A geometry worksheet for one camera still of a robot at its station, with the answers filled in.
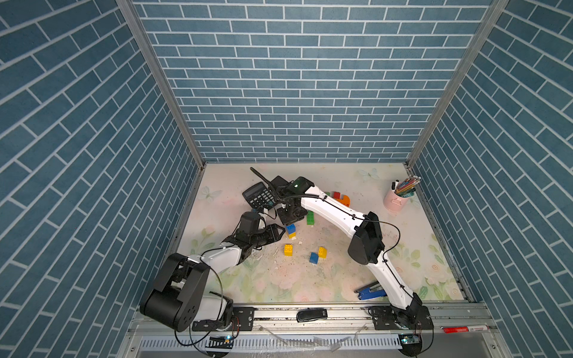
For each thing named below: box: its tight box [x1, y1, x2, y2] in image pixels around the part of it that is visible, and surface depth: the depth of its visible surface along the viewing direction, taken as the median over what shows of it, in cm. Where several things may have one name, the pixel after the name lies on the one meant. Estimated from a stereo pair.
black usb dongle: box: [296, 308, 328, 323], surface depth 74 cm
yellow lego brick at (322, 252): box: [318, 246, 328, 259], surface depth 90 cm
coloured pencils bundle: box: [393, 175, 422, 198], surface depth 96 cm
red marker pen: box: [443, 325, 490, 334], surface depth 74 cm
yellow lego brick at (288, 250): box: [283, 243, 294, 257], surface depth 88 cm
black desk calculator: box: [241, 181, 277, 209], surface depth 107 cm
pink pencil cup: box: [383, 181, 410, 212], surface depth 98 cm
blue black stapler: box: [353, 281, 388, 301], surface depth 79 cm
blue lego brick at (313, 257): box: [309, 252, 319, 265], surface depth 88 cm
